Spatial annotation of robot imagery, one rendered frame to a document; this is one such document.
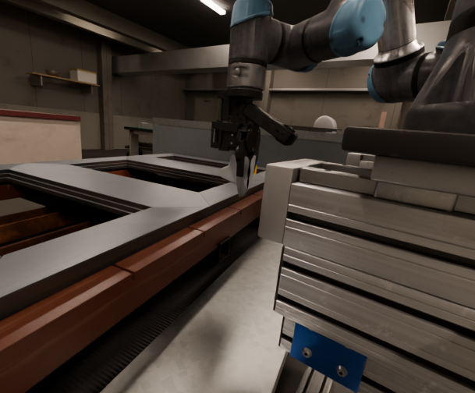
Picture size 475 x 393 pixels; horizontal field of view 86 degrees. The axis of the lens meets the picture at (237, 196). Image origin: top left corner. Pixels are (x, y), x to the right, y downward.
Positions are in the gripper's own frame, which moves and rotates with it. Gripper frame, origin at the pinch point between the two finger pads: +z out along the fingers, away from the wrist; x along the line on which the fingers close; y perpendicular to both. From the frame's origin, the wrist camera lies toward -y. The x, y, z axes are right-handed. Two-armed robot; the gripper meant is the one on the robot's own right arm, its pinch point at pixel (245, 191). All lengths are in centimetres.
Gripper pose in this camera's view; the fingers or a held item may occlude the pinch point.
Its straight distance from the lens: 54.9
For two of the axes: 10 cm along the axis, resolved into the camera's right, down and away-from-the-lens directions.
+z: -0.9, 9.6, 2.5
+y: -9.0, -1.9, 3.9
